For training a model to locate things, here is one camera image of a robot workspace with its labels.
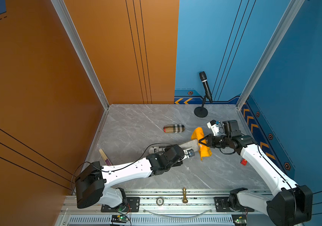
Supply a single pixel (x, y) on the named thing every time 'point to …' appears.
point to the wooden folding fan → (107, 161)
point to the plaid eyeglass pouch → (174, 128)
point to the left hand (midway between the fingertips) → (178, 147)
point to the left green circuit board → (118, 219)
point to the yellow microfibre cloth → (204, 150)
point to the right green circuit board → (239, 220)
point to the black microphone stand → (201, 111)
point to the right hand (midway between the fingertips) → (200, 141)
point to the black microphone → (208, 93)
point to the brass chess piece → (185, 200)
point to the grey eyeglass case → (193, 144)
